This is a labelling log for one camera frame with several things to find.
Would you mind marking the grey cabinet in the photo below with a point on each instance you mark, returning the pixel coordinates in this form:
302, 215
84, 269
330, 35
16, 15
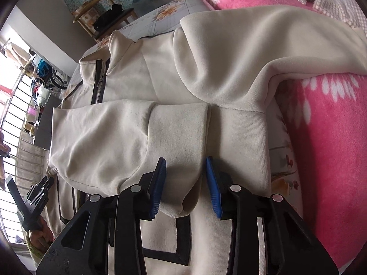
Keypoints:
47, 126

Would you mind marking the floral bed sheet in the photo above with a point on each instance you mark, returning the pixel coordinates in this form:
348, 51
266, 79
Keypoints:
172, 14

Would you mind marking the wooden chair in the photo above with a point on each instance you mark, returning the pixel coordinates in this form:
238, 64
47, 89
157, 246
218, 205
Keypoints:
122, 23

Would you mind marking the black cloth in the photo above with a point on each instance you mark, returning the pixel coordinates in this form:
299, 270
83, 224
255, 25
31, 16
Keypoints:
110, 15

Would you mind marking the metal railing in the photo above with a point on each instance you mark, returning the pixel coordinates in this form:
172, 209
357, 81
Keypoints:
17, 98

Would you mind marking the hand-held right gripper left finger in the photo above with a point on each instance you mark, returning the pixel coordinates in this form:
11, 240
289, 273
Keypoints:
159, 189

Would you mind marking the pink checked cloth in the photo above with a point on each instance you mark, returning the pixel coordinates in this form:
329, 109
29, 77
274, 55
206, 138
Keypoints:
338, 5

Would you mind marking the pink floral blanket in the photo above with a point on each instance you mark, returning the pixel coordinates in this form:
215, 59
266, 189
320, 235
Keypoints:
329, 149

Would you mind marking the beige zip jacket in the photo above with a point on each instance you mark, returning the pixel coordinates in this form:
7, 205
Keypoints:
229, 63

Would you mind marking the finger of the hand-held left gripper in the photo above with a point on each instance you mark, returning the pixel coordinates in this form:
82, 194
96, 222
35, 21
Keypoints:
40, 190

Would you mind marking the wheelchair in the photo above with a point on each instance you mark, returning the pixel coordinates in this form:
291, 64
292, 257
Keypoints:
57, 80

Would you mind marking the person's left hand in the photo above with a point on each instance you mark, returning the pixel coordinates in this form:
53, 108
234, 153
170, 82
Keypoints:
44, 236

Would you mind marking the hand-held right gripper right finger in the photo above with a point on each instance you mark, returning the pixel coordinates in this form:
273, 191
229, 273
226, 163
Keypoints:
213, 189

